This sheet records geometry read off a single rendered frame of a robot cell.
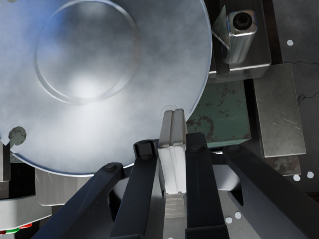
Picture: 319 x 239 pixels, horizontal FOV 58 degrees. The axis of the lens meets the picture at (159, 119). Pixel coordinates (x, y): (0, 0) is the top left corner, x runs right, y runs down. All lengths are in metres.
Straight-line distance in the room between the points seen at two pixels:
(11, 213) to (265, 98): 0.45
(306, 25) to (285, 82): 0.80
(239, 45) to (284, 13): 0.92
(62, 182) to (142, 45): 0.18
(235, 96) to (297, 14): 0.85
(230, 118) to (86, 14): 0.25
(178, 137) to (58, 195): 0.21
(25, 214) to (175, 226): 0.65
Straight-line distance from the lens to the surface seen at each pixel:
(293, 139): 0.47
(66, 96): 0.34
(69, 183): 0.34
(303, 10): 1.29
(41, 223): 1.27
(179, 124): 0.18
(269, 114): 0.46
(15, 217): 0.57
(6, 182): 0.58
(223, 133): 0.45
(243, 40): 0.34
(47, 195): 0.35
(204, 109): 0.45
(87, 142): 0.33
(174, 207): 0.94
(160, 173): 0.15
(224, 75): 0.42
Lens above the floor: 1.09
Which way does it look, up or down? 78 degrees down
